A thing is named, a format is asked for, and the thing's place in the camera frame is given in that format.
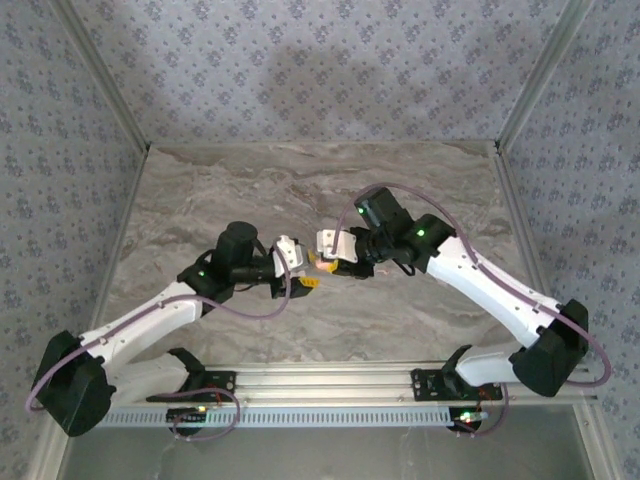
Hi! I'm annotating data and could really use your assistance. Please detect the small controller board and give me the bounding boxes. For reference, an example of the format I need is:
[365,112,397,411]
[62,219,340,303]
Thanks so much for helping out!
[448,407,489,432]
[166,407,210,426]

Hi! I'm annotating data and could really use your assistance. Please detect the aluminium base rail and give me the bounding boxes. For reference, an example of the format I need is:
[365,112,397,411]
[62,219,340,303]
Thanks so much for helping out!
[144,360,599,407]

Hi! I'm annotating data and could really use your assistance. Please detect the aluminium table side rail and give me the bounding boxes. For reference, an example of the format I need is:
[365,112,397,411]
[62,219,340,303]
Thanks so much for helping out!
[492,142,554,304]
[89,143,151,326]

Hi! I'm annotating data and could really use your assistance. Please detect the grey slotted cable duct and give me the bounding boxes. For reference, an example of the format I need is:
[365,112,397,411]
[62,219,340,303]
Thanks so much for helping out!
[99,405,484,430]

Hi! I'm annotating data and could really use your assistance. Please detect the aluminium corner post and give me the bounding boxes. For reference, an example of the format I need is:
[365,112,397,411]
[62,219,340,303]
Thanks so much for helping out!
[497,0,596,151]
[49,0,152,154]

